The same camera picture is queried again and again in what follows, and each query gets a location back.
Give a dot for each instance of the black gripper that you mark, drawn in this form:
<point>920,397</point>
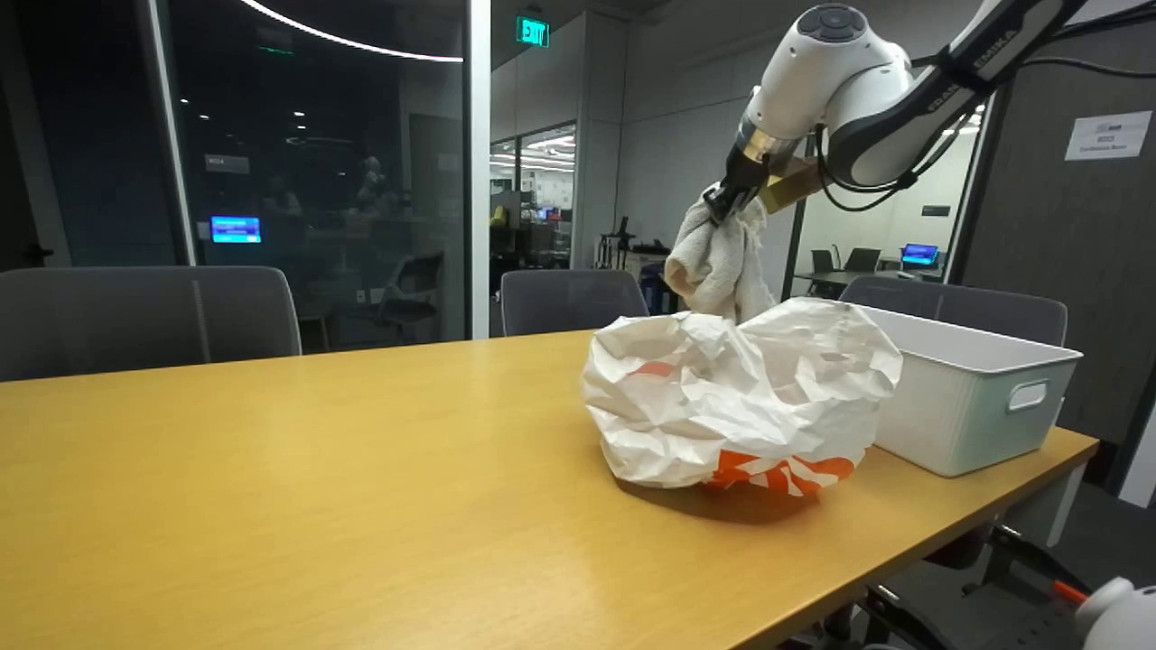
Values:
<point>736,189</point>

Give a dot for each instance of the white towel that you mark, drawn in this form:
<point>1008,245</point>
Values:
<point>716,272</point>

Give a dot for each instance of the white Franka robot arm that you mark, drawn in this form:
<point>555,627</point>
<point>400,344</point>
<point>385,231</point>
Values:
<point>833,72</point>

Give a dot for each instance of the white plastic bag orange print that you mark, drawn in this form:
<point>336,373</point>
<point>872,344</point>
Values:
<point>724,397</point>

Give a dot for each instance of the blue lit monitor screen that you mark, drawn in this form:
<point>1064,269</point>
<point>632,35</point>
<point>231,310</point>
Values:
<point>921,257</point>
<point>236,227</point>

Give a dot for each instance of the grey office chair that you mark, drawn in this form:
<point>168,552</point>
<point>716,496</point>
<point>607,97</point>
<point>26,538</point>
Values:
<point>144,318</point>
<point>563,302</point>

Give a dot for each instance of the green exit sign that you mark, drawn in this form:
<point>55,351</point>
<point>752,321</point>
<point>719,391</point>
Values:
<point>533,31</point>

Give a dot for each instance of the white plastic storage bin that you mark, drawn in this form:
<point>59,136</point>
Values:
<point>961,410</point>

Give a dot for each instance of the tan wooden mount plate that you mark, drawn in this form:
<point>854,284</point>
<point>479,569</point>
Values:
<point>789,189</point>

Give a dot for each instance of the white glass wall post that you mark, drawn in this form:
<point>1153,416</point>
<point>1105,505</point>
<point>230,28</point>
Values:
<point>480,166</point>

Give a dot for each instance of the white wall sign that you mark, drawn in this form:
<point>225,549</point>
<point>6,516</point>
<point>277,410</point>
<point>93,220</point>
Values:
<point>1105,136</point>

